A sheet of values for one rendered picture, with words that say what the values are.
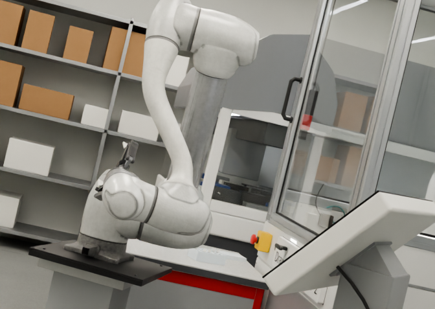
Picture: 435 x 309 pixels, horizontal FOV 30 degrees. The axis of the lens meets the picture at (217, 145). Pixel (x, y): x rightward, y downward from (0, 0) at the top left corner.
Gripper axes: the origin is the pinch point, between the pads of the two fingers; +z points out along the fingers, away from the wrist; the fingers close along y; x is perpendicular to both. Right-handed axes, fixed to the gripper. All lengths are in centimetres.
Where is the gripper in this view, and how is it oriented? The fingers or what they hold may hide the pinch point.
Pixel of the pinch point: (114, 164)
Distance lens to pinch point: 244.9
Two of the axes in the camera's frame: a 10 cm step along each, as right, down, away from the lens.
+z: -1.8, -2.3, 9.6
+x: -8.1, -5.2, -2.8
